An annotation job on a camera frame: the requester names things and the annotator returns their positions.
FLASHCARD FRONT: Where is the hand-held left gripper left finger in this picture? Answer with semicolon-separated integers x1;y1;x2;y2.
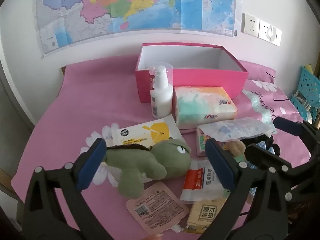
22;137;118;240

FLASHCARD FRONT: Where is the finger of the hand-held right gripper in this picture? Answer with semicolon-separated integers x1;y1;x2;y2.
244;143;320;205
273;116;320;160

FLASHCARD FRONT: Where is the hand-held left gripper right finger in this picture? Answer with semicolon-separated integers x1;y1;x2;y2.
200;138;288;240

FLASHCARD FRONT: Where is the black cloth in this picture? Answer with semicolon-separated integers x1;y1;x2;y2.
242;134;281;155

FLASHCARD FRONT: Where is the beige teddy bear plush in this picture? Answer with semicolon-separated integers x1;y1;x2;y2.
225;140;248;163

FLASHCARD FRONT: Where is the pink floral tissue packet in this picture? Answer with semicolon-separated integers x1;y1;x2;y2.
196;127;213;157

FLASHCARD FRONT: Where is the clear blue-printed packet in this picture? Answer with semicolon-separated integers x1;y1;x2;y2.
200;117;277;143

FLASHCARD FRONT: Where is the small yellow tissue pack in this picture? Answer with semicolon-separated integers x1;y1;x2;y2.
184;197;229;234

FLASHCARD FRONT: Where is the green turtle plush toy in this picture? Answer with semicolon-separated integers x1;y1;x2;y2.
104;139;192;197

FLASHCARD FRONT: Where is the yellow white wet wipes pack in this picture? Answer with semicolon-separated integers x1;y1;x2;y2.
111;115;184;148

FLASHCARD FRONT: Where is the pink sachet pouch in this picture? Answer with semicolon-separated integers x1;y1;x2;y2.
126;182;189;235

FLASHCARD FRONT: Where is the pink cardboard box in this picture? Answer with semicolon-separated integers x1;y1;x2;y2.
135;43;249;103

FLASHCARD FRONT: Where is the blue checkered cloth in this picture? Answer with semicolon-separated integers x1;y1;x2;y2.
256;141;275;155

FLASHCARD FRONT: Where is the white red gauze packet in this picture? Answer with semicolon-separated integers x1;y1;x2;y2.
180;160;230;202

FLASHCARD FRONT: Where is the blue plastic basket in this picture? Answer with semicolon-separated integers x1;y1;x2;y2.
291;65;320;123

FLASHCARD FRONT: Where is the orange teal tissue pack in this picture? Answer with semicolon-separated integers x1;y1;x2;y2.
173;86;238;128

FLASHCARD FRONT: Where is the white spray bottle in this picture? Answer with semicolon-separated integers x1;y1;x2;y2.
149;64;173;119

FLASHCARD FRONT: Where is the colourful wall map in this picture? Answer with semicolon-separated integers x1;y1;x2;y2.
36;0;236;58

